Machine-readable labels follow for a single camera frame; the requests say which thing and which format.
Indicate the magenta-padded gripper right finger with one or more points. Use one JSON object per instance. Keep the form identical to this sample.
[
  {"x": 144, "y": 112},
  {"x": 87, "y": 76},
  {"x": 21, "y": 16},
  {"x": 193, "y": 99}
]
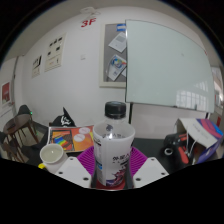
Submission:
[{"x": 151, "y": 168}]

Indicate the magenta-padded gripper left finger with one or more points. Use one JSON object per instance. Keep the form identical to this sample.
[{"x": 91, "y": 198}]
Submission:
[{"x": 71, "y": 168}]

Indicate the clear black-capped drink bottle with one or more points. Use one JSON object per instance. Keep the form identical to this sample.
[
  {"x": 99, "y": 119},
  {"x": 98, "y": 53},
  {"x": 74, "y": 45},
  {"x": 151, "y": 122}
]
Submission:
[{"x": 113, "y": 143}]

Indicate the orange colourful booklet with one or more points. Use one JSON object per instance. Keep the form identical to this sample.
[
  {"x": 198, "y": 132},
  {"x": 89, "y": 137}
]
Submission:
[{"x": 75, "y": 138}]

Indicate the black pennant flag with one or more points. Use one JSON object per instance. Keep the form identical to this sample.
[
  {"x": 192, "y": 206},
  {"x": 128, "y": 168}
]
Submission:
[{"x": 65, "y": 119}]

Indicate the blue printed cardboard box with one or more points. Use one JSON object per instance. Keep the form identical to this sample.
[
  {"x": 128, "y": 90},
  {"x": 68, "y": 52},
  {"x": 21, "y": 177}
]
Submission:
[{"x": 203, "y": 136}]

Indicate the round wooden table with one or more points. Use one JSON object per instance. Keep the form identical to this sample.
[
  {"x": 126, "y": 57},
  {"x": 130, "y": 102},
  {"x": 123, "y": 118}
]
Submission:
[{"x": 16, "y": 121}]

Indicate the dark round-back chair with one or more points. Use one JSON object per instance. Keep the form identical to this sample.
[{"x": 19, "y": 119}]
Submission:
[{"x": 24, "y": 109}]

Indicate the glass whiteboard on stand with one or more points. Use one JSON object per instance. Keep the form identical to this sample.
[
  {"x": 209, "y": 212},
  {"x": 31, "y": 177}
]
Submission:
[{"x": 166, "y": 63}]

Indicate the grey notice board with papers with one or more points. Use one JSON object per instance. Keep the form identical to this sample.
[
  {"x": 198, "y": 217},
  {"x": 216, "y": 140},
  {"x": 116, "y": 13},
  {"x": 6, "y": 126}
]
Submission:
[{"x": 113, "y": 53}]

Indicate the red floor number sign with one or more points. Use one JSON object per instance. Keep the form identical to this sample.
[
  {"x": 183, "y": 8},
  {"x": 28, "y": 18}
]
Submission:
[{"x": 88, "y": 22}]

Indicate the red wall poster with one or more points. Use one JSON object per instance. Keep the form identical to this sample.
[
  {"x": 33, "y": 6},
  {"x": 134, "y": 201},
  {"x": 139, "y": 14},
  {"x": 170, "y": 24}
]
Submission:
[{"x": 5, "y": 92}]

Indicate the small white wall poster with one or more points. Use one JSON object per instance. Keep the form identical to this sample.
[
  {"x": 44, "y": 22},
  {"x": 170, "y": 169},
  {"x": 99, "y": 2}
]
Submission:
[{"x": 37, "y": 66}]

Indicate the large white wall poster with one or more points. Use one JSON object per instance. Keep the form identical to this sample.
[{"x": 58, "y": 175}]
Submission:
[{"x": 55, "y": 51}]

